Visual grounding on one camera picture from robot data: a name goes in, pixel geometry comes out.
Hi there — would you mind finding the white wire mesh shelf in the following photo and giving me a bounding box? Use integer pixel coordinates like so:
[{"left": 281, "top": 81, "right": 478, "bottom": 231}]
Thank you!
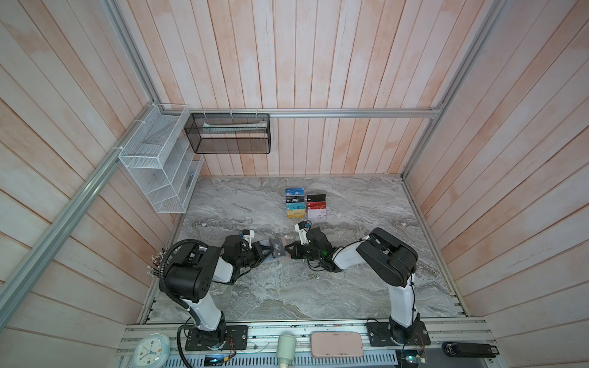
[{"left": 119, "top": 104, "right": 204, "bottom": 214}]

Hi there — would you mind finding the pink rectangular case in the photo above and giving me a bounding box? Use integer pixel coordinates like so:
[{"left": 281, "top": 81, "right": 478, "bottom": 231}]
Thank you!
[{"left": 310, "top": 331, "right": 364, "bottom": 358}]

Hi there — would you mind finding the black stapler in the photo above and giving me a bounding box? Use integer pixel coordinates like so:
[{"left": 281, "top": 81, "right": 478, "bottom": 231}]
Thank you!
[{"left": 442, "top": 342, "right": 499, "bottom": 358}]

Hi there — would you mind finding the white analog clock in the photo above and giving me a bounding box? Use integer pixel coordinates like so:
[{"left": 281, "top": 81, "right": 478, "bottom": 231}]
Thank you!
[{"left": 131, "top": 334, "right": 170, "bottom": 368}]

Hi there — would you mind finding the gold credit card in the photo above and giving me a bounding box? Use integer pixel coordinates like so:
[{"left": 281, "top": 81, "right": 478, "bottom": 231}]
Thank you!
[{"left": 286, "top": 208, "right": 306, "bottom": 219}]

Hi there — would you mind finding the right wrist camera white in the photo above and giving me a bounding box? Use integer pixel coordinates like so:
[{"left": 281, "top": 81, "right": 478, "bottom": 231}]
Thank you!
[{"left": 295, "top": 221, "right": 311, "bottom": 245}]

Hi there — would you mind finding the dark grey credit card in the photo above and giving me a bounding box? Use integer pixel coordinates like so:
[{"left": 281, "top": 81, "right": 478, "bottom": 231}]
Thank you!
[{"left": 269, "top": 238, "right": 287, "bottom": 259}]

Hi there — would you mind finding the black corrugated cable hose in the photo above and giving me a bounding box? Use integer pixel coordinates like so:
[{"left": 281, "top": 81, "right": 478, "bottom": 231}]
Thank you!
[{"left": 157, "top": 238, "right": 213, "bottom": 309}]

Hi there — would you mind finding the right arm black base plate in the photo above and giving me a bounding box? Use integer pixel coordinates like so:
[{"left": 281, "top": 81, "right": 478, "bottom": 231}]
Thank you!
[{"left": 366, "top": 318, "right": 431, "bottom": 347}]

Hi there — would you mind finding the black credit card right column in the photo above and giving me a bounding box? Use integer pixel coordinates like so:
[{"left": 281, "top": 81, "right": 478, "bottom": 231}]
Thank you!
[{"left": 307, "top": 193, "right": 326, "bottom": 202}]

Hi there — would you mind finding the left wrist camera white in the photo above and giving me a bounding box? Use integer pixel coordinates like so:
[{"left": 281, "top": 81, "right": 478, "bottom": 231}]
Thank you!
[{"left": 241, "top": 229, "right": 255, "bottom": 248}]

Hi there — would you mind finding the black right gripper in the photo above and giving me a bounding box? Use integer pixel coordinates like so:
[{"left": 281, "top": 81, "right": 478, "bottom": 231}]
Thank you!
[{"left": 284, "top": 241, "right": 323, "bottom": 262}]

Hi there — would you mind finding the black credit card left column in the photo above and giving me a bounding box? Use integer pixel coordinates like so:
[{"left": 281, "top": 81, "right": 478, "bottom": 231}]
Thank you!
[{"left": 285, "top": 196, "right": 305, "bottom": 204}]

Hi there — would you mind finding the black credit card column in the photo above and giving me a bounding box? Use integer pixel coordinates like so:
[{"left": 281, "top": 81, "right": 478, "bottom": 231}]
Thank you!
[
  {"left": 307, "top": 193, "right": 326, "bottom": 202},
  {"left": 285, "top": 196, "right": 305, "bottom": 204}
]

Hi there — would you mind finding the bundle of coloured pens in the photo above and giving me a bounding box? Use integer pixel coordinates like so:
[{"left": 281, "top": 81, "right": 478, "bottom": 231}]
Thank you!
[{"left": 147, "top": 248, "right": 166, "bottom": 278}]

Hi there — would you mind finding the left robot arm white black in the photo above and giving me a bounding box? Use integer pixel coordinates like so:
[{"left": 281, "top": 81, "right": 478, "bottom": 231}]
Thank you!
[{"left": 158, "top": 233, "right": 273, "bottom": 350}]

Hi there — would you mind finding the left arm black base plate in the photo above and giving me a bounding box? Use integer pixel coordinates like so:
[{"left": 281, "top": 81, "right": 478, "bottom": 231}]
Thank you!
[{"left": 184, "top": 324, "right": 248, "bottom": 351}]

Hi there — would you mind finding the black mesh basket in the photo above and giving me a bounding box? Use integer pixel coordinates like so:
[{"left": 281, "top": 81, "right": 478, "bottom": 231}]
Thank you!
[{"left": 184, "top": 112, "right": 271, "bottom": 154}]

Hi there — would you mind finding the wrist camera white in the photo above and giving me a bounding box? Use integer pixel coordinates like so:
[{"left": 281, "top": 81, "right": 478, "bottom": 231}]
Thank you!
[
  {"left": 295, "top": 221, "right": 311, "bottom": 245},
  {"left": 241, "top": 229, "right": 255, "bottom": 248}
]

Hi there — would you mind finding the white light bulb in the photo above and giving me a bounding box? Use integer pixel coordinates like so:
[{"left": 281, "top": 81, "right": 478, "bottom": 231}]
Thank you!
[{"left": 276, "top": 334, "right": 297, "bottom": 368}]

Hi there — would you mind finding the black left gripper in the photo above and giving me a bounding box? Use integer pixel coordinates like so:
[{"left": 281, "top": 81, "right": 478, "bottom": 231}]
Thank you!
[{"left": 236, "top": 241, "right": 275, "bottom": 268}]

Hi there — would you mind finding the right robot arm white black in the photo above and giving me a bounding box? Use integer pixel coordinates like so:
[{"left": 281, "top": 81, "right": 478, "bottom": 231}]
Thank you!
[{"left": 285, "top": 224, "right": 420, "bottom": 344}]

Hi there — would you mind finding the red credit card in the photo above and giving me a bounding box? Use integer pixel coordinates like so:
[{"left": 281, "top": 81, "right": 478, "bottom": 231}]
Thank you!
[{"left": 306, "top": 202, "right": 327, "bottom": 210}]

